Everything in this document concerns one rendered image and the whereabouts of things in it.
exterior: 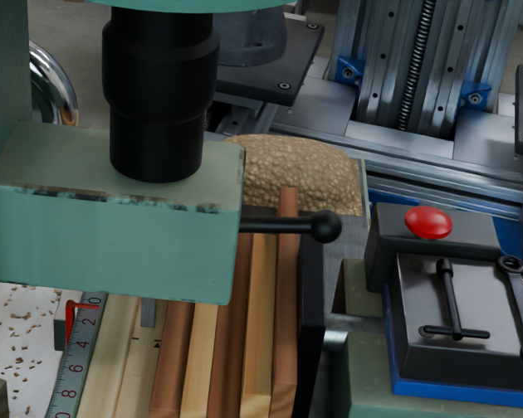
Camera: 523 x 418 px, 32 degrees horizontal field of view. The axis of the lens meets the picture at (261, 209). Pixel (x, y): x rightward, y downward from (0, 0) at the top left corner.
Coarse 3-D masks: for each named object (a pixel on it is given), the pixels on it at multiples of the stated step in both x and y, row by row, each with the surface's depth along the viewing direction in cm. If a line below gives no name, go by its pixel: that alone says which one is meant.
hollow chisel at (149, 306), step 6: (144, 300) 57; (150, 300) 57; (156, 300) 58; (144, 306) 57; (150, 306) 57; (156, 306) 58; (144, 312) 58; (150, 312) 58; (144, 318) 58; (150, 318) 58; (144, 324) 58; (150, 324) 58
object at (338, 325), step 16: (304, 240) 60; (304, 256) 59; (320, 256) 59; (304, 272) 57; (320, 272) 57; (304, 288) 56; (320, 288) 56; (304, 304) 55; (320, 304) 55; (304, 320) 54; (320, 320) 54; (336, 320) 59; (352, 320) 59; (368, 320) 59; (304, 336) 54; (320, 336) 54; (336, 336) 59; (304, 352) 55; (320, 352) 55; (304, 368) 55; (304, 384) 56; (304, 400) 57; (304, 416) 58
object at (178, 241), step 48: (48, 144) 52; (96, 144) 53; (240, 144) 55; (0, 192) 49; (48, 192) 49; (96, 192) 49; (144, 192) 49; (192, 192) 50; (240, 192) 51; (0, 240) 51; (48, 240) 51; (96, 240) 51; (144, 240) 50; (192, 240) 50; (96, 288) 53; (144, 288) 52; (192, 288) 52
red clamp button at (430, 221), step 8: (416, 208) 59; (424, 208) 59; (432, 208) 59; (408, 216) 58; (416, 216) 58; (424, 216) 58; (432, 216) 58; (440, 216) 58; (448, 216) 59; (408, 224) 58; (416, 224) 58; (424, 224) 58; (432, 224) 58; (440, 224) 58; (448, 224) 58; (416, 232) 58; (424, 232) 57; (432, 232) 57; (440, 232) 58; (448, 232) 58
